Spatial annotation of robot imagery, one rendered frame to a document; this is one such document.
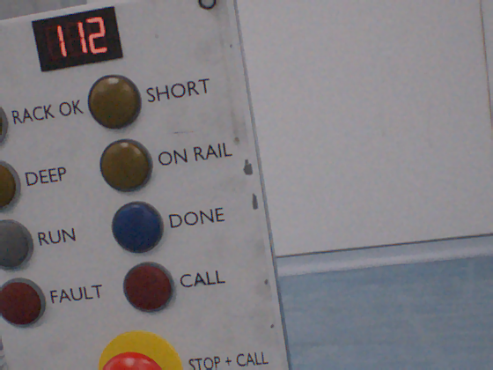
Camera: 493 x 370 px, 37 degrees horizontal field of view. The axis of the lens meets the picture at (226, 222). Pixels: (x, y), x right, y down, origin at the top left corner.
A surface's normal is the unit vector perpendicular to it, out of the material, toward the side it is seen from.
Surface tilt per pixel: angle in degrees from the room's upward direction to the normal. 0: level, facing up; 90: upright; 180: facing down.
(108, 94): 87
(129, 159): 88
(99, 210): 90
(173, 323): 90
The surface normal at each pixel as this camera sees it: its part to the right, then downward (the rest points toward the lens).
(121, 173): -0.15, 0.26
